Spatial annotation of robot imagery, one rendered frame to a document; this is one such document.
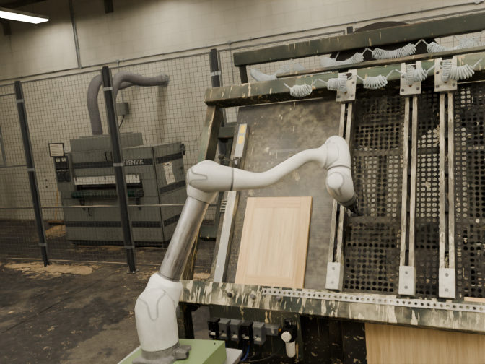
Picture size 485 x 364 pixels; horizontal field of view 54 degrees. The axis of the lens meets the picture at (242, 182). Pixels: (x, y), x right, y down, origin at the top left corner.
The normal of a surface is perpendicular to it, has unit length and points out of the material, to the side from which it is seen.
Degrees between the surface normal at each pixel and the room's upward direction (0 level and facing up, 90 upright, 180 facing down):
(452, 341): 90
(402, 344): 90
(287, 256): 58
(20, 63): 90
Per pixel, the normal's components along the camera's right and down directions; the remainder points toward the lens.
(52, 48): -0.39, 0.17
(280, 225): -0.42, -0.38
